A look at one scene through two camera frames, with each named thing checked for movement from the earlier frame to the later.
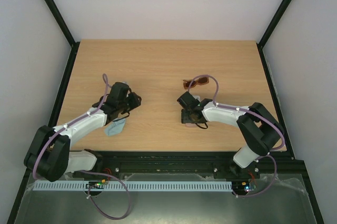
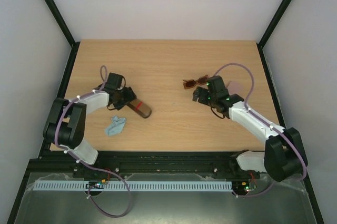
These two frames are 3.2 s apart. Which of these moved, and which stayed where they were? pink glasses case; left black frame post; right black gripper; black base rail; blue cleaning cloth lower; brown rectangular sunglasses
Moved: pink glasses case; right black gripper
Stayed: brown rectangular sunglasses; black base rail; blue cleaning cloth lower; left black frame post
